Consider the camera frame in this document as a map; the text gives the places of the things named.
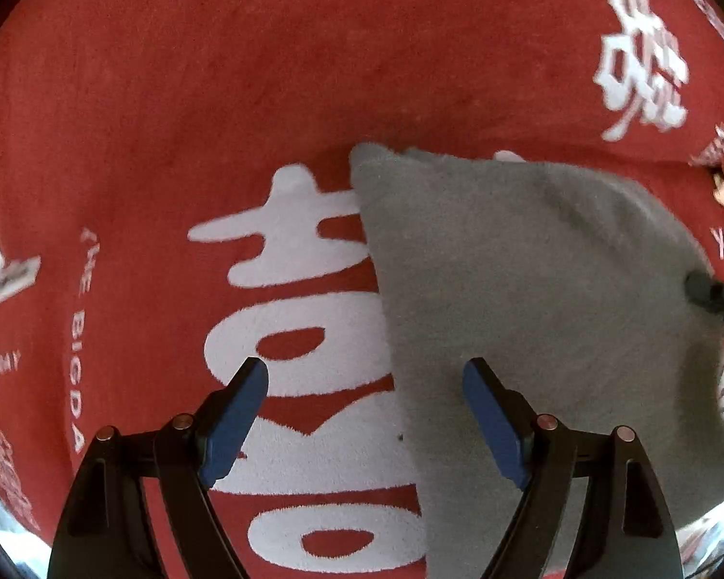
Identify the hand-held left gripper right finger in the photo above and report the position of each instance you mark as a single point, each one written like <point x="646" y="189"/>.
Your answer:
<point x="495" y="428"/>

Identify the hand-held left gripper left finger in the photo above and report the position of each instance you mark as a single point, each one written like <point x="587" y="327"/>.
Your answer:
<point x="235" y="422"/>

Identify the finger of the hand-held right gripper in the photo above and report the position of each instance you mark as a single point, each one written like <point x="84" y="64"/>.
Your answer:
<point x="709" y="290"/>

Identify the grey towel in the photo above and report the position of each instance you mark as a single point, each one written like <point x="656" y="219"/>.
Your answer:
<point x="549" y="283"/>

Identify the red printed blanket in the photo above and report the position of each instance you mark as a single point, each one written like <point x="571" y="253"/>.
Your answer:
<point x="187" y="132"/>

